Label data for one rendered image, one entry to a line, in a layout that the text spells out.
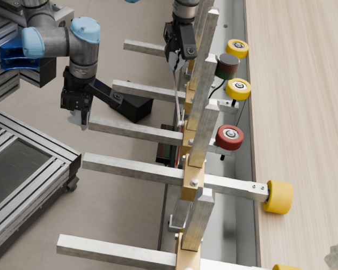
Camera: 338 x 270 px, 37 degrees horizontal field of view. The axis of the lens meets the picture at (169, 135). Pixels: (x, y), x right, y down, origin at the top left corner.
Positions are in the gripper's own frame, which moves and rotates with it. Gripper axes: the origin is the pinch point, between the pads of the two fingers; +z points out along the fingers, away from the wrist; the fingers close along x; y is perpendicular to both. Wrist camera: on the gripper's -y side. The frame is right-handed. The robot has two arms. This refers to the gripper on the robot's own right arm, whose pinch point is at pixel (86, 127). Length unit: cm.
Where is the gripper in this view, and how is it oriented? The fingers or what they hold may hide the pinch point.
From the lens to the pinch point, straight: 152.3
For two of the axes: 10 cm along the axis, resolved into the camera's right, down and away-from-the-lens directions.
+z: -1.7, 7.3, 6.7
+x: -0.9, 6.6, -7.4
